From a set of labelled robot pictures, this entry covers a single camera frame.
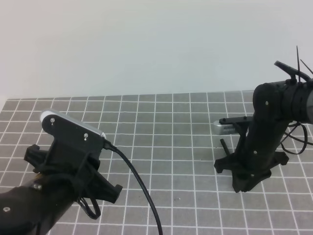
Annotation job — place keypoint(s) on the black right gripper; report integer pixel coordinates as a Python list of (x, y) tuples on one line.
[(255, 154)]

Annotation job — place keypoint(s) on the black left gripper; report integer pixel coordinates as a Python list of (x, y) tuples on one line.
[(75, 162)]

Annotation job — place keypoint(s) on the black pen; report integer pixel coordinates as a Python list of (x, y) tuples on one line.
[(225, 147)]

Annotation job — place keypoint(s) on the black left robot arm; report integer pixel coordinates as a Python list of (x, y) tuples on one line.
[(35, 207)]

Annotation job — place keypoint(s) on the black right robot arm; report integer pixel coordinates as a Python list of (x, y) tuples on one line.
[(275, 105)]

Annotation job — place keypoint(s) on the grey grid tablecloth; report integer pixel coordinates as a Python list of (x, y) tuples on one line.
[(169, 140)]

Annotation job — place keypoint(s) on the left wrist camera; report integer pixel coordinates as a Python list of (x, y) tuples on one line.
[(72, 132)]

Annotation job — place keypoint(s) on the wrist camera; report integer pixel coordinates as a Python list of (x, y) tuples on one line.
[(72, 132), (229, 126)]

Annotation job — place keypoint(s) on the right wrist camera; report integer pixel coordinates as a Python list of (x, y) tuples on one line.
[(229, 126)]

